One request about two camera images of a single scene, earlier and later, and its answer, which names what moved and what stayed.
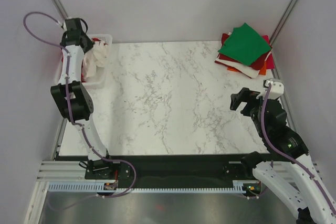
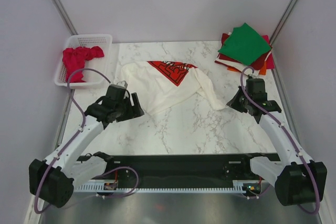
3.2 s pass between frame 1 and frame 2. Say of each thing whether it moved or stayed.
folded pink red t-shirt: stayed
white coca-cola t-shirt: moved
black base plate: stayed
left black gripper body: moved
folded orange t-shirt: stayed
